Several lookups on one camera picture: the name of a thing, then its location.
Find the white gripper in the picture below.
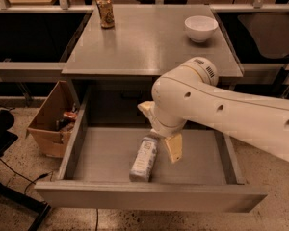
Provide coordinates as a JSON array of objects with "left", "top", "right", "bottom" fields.
[{"left": 138, "top": 101, "right": 186, "bottom": 164}]

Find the blue plastic bottle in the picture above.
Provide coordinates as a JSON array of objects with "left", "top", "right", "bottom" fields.
[{"left": 129, "top": 137, "right": 158, "bottom": 182}]

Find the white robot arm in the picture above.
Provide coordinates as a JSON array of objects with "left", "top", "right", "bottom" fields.
[{"left": 138, "top": 57, "right": 289, "bottom": 162}]

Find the open grey top drawer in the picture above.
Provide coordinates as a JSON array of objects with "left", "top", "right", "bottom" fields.
[{"left": 36, "top": 86, "right": 267, "bottom": 213}]

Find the grey cabinet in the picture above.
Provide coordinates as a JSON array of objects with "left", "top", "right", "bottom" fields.
[{"left": 63, "top": 5, "right": 243, "bottom": 126}]

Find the red snack bag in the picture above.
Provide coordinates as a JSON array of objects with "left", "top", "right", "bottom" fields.
[{"left": 56, "top": 112, "right": 78, "bottom": 132}]

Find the white bowl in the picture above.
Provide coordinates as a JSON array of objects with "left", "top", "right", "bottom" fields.
[{"left": 185, "top": 15, "right": 219, "bottom": 42}]

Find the cardboard box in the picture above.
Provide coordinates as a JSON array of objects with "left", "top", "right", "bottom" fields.
[{"left": 27, "top": 81, "right": 78, "bottom": 158}]

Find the tan drink can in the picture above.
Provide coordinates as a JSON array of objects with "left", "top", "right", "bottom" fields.
[{"left": 96, "top": 0, "right": 115, "bottom": 29}]

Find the black chair base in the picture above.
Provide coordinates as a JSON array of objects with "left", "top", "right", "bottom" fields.
[{"left": 0, "top": 108, "right": 55, "bottom": 231}]

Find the left black drawer handle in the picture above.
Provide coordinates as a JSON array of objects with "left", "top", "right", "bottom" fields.
[{"left": 120, "top": 90, "right": 143, "bottom": 100}]

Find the black floor cable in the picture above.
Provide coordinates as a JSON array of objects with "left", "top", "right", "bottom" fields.
[{"left": 0, "top": 140, "right": 54, "bottom": 195}]

